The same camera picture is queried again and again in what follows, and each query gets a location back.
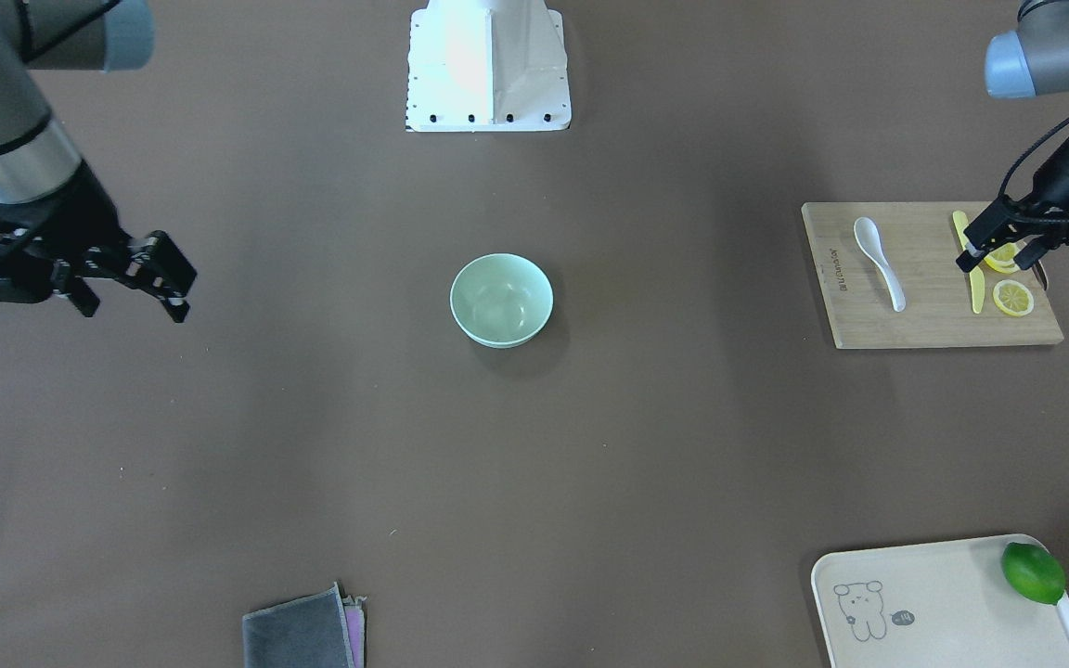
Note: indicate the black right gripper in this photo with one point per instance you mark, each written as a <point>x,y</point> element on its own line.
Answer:
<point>89,216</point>

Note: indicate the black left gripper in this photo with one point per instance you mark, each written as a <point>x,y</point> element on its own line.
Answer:
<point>1065,179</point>

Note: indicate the green bowl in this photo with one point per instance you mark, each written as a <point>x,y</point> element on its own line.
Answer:
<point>501,300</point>

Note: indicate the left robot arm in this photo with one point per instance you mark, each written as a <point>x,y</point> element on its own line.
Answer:
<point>1032,60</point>

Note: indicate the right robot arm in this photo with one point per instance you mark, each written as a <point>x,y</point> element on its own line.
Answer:
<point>37,154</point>

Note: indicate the white ceramic spoon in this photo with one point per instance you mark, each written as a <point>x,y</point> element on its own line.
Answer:
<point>869,241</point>

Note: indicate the top stacked lemon slice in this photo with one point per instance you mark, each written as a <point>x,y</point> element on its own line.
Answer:
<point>1002,259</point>

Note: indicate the yellow plastic knife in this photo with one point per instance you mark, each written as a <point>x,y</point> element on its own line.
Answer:
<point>976,276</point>

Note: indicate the single lemon slice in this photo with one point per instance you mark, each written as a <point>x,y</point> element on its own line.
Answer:
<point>1013,298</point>

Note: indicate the bamboo cutting board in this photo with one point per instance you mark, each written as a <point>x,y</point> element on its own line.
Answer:
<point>919,240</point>

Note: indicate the green lime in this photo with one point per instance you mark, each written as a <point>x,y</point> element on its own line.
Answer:
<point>1033,573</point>

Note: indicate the beige rabbit tray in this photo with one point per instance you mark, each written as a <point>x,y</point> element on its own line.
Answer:
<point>940,604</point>

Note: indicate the grey folded cloth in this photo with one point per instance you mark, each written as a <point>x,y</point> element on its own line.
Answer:
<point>324,630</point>

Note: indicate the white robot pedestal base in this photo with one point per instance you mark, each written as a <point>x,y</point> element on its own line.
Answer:
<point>487,66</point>

